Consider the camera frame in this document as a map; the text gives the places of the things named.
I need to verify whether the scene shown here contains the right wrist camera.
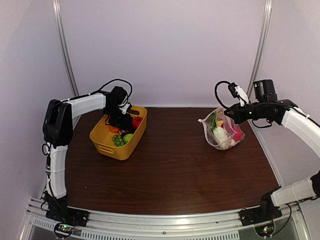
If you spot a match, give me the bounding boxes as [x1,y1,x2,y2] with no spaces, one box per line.
[228,82,250,107]

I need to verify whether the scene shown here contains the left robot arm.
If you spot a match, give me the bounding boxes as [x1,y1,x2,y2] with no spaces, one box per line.
[42,86,133,222]

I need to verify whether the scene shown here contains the right aluminium frame post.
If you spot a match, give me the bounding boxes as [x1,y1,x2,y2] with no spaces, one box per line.
[246,0,273,97]

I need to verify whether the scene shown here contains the left black cable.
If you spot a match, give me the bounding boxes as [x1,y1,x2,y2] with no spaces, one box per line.
[74,78,133,101]

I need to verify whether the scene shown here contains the dark purple plush fruit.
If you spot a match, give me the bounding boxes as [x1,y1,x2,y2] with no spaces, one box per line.
[119,129,130,136]

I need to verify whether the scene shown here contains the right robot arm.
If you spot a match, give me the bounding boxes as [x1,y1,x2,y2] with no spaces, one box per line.
[224,79,320,221]

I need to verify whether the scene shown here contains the right circuit board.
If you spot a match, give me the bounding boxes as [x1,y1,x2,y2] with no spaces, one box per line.
[254,223,275,238]

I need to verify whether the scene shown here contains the left circuit board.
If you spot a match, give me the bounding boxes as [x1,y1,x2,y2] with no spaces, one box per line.
[53,223,75,238]

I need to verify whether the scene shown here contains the orange plush fruit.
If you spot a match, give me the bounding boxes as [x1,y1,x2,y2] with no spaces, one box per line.
[108,125,120,133]

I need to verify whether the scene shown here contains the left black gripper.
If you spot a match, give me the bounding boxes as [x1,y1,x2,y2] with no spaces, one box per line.
[105,105,133,130]

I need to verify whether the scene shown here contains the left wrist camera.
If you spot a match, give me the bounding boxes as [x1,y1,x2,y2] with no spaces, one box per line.
[119,99,132,115]

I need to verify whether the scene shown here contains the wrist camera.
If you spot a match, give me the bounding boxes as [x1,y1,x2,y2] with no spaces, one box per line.
[228,82,250,107]
[119,99,132,115]

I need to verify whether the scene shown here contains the circuit board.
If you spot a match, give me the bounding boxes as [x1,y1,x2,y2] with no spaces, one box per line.
[53,223,75,238]
[254,223,275,238]

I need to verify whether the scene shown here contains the clear zip top bag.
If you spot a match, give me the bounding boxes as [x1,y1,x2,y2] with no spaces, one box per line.
[197,106,245,151]

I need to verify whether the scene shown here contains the left aluminium frame post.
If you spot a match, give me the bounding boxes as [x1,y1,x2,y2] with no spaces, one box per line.
[52,0,80,97]

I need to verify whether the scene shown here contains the yellow plastic basket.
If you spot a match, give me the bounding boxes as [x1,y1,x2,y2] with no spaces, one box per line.
[89,105,148,161]

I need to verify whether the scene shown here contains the right black cable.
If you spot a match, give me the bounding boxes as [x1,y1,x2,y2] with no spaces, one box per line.
[214,80,233,110]

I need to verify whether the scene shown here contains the yellow plush burger bun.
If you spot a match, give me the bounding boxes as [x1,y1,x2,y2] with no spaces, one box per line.
[216,120,224,127]

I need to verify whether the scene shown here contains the front aluminium rail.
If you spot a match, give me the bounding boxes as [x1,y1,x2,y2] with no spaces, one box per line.
[19,197,308,240]

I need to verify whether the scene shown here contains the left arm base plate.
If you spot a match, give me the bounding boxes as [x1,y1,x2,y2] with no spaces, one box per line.
[45,206,89,227]

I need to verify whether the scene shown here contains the green plush vegetable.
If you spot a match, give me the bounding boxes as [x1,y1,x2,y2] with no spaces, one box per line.
[122,133,134,143]

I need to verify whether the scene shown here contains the aluminium frame post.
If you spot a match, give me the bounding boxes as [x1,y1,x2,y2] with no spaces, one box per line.
[246,0,273,97]
[52,0,80,97]

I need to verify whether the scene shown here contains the green plush grapes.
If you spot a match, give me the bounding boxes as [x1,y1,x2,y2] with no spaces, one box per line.
[112,134,126,147]

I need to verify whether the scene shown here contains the red plush tomato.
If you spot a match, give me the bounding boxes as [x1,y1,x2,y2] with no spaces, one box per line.
[132,116,143,130]

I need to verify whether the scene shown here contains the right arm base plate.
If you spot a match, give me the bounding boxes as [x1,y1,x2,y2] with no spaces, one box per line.
[238,206,283,227]

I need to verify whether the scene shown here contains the black cable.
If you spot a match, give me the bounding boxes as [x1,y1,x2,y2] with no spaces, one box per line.
[214,80,233,110]
[74,78,133,101]

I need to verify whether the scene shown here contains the white plush daikon radish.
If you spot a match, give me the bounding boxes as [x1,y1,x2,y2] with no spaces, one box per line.
[209,112,229,150]

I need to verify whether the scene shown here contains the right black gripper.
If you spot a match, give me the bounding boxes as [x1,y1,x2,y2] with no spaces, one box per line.
[224,101,267,124]

